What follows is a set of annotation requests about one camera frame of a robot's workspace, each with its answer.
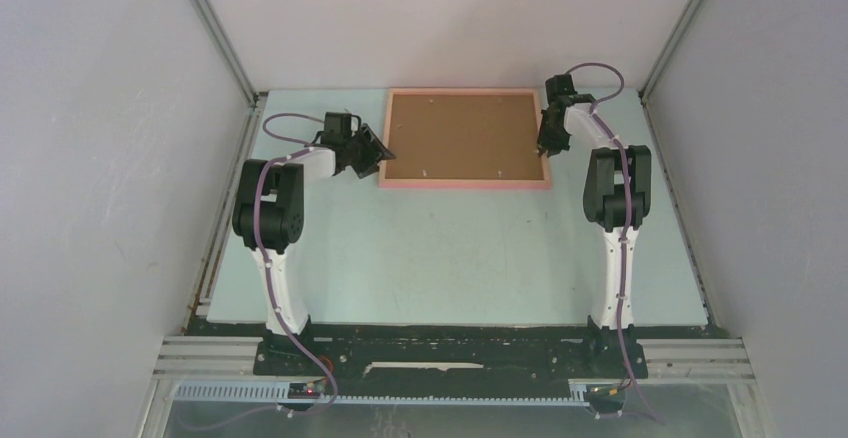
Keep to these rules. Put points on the aluminium corner post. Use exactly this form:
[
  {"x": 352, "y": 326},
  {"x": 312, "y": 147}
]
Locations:
[
  {"x": 683, "y": 24},
  {"x": 221, "y": 42}
]

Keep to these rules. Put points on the left aluminium corner post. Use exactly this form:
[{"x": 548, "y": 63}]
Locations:
[{"x": 221, "y": 42}]

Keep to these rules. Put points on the white slotted cable duct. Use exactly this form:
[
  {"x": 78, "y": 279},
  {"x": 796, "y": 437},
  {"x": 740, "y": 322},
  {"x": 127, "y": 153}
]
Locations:
[{"x": 279, "y": 393}]

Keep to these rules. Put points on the right aluminium corner post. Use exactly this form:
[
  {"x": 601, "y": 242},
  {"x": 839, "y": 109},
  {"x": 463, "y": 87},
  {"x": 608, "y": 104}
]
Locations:
[{"x": 683, "y": 24}]

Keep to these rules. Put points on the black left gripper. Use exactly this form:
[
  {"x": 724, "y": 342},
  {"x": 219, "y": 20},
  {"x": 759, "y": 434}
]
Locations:
[{"x": 376, "y": 151}]

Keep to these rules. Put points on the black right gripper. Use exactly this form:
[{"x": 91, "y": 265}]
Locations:
[{"x": 546, "y": 146}]

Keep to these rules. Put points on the aluminium rail front beam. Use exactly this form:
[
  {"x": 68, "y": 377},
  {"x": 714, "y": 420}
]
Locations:
[{"x": 705, "y": 361}]

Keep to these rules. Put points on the pink wooden picture frame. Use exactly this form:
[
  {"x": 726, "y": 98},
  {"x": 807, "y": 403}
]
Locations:
[{"x": 464, "y": 184}]

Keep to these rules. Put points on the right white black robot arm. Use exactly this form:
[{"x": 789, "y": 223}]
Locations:
[{"x": 617, "y": 191}]

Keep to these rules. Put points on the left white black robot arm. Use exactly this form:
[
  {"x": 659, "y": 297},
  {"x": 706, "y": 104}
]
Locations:
[{"x": 269, "y": 208}]

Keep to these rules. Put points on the brown cardboard backing board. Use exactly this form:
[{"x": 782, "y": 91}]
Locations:
[{"x": 464, "y": 137}]

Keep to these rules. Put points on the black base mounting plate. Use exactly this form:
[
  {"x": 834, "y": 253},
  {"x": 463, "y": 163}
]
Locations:
[{"x": 453, "y": 362}]

